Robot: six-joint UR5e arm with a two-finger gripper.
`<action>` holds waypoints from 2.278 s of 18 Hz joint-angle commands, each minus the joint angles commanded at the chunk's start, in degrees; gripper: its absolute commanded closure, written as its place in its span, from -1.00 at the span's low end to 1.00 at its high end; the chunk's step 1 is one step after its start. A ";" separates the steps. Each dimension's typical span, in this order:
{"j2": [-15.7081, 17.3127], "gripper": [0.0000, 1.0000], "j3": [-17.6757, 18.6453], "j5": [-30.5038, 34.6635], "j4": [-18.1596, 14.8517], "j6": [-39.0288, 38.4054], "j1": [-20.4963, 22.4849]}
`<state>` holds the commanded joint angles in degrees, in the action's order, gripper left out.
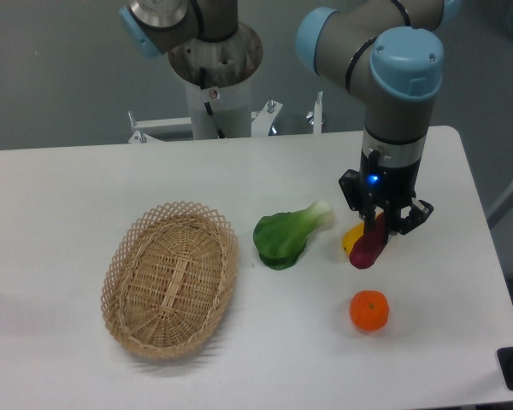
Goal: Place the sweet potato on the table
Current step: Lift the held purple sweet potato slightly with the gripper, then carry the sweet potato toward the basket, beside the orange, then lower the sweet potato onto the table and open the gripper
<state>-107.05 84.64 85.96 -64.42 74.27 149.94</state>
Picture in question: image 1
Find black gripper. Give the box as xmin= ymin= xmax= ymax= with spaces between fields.
xmin=339 ymin=158 xmax=433 ymax=246

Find purple red sweet potato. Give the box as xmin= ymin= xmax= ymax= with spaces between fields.
xmin=349 ymin=214 xmax=388 ymax=269

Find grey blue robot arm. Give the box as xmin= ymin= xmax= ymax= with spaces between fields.
xmin=119 ymin=1 xmax=461 ymax=235

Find yellow pepper toy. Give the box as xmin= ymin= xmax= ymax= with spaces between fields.
xmin=341 ymin=222 xmax=364 ymax=257

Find orange tangerine toy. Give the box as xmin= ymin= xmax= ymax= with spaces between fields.
xmin=349 ymin=290 xmax=390 ymax=331

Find green bok choy toy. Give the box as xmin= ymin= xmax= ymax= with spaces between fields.
xmin=252 ymin=199 xmax=333 ymax=270

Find oval wicker basket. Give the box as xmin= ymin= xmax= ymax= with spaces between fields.
xmin=101 ymin=202 xmax=239 ymax=360

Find black cable on pedestal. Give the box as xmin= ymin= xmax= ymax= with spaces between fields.
xmin=198 ymin=67 xmax=227 ymax=140

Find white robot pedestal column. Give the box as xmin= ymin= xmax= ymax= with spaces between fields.
xmin=184 ymin=79 xmax=252 ymax=140

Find white metal base frame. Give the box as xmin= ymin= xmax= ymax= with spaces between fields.
xmin=127 ymin=90 xmax=326 ymax=144

